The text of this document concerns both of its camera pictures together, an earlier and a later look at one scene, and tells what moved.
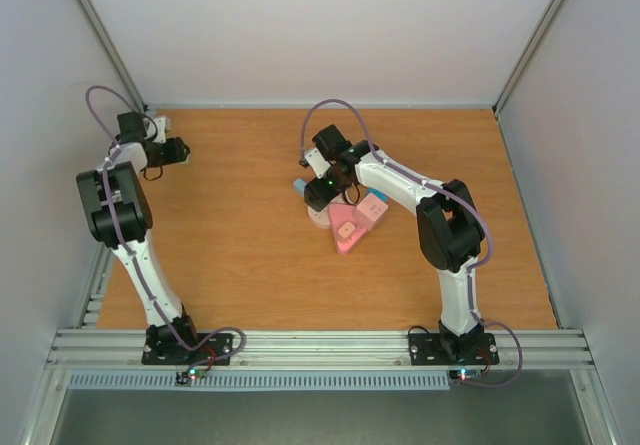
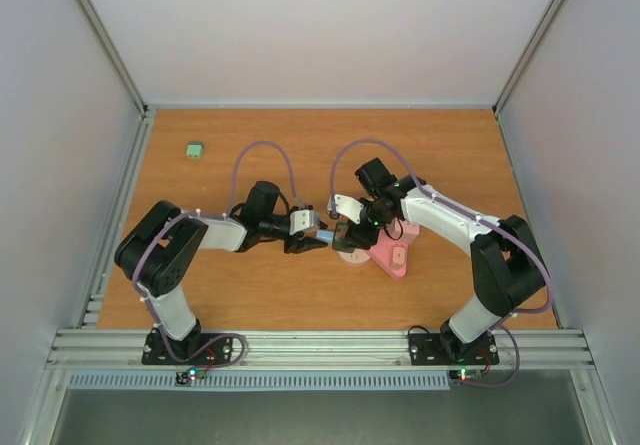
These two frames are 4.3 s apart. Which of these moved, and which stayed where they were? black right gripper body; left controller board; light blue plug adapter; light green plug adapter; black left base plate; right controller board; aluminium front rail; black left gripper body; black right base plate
Moved: light green plug adapter; light blue plug adapter; black left gripper body; black right gripper body
Stayed: black left base plate; black right base plate; aluminium front rail; right controller board; left controller board
